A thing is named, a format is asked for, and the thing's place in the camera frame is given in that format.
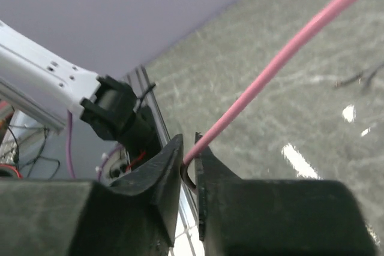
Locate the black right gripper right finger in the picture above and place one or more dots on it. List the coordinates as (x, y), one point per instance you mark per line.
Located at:
(276, 217)

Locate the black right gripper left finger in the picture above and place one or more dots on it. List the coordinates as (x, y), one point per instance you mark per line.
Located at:
(135, 215)

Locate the pink headphones with cable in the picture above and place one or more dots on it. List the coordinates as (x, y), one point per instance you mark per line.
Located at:
(325, 16)

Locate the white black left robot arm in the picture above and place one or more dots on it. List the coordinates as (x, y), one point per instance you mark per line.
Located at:
(57, 85)

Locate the aluminium front rail frame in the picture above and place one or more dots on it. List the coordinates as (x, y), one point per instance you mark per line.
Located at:
(106, 184)

